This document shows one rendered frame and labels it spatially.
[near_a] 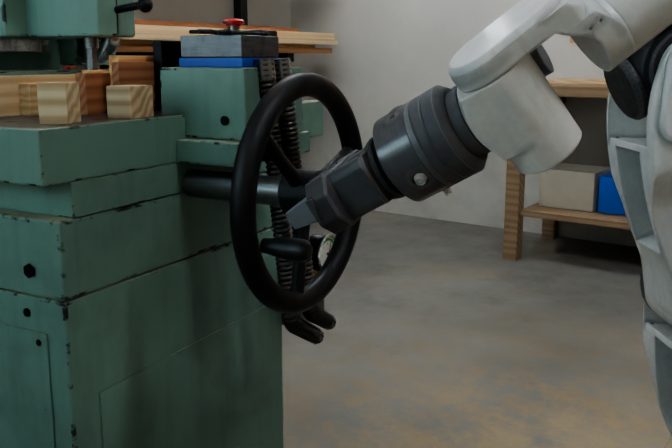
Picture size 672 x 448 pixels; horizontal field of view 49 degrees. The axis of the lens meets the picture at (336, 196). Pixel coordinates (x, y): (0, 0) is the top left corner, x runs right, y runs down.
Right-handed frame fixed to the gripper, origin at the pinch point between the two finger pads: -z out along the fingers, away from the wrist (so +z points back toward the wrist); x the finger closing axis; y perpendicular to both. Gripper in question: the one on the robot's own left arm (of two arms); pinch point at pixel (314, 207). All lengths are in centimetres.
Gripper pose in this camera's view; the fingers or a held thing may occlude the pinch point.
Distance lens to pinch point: 75.9
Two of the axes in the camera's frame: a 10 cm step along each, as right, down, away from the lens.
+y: -5.3, -8.5, -0.9
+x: 3.8, -3.3, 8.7
